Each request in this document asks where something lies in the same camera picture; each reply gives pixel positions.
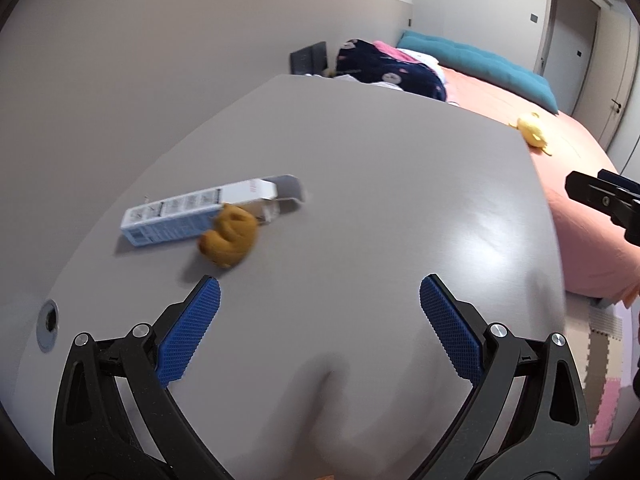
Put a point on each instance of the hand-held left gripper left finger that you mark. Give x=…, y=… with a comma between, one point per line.
x=192, y=325

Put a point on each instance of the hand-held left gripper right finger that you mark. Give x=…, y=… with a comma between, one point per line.
x=450, y=327

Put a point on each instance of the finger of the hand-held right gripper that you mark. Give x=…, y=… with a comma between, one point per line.
x=615, y=205
x=622, y=180

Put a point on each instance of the white and blue carton box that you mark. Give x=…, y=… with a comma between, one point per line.
x=165, y=215

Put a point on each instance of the pink bed sheet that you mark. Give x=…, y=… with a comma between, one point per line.
x=575, y=160

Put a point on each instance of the brown plush toy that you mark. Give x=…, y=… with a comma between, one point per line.
x=230, y=240

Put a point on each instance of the white door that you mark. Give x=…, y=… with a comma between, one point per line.
x=600, y=85

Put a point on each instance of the yellow plush toy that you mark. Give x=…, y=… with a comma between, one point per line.
x=532, y=130

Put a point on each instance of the pastel foam floor mat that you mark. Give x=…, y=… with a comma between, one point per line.
x=605, y=360

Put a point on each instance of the grey door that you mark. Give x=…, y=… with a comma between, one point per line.
x=565, y=35

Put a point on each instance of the teal long cushion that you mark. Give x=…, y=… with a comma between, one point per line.
x=480, y=62

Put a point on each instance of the navy printed blanket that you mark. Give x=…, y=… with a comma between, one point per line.
x=400, y=77

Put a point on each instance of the pink cloth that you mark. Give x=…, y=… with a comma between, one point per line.
x=392, y=51

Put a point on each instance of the white crumpled cloth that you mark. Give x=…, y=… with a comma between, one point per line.
x=350, y=78

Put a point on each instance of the black chair back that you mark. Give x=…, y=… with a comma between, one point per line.
x=307, y=59

